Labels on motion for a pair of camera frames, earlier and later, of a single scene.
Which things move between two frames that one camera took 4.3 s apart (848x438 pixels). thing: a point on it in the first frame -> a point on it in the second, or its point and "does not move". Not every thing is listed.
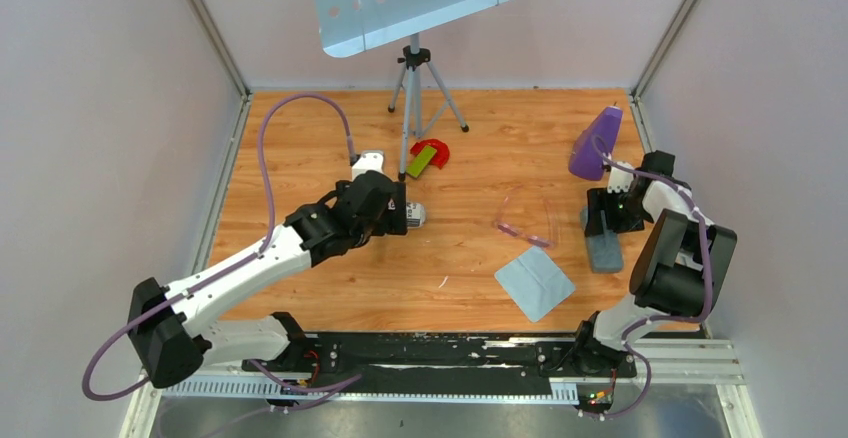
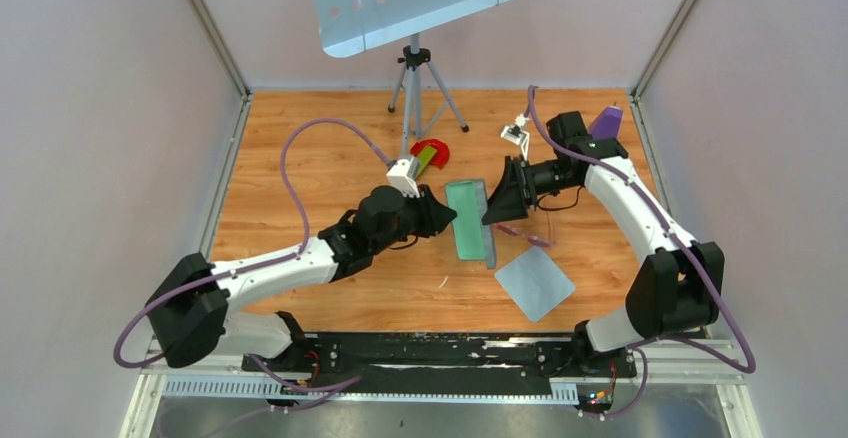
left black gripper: x=393 y=219 -> x=433 y=215
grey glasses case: x=604 y=250 -> x=474 y=239
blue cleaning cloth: x=536 y=282 does not move
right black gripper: x=599 y=199 -> x=516 y=191
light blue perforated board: x=364 y=2 does not move
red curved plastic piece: x=441 y=155 does not move
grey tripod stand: x=430 y=97 does not move
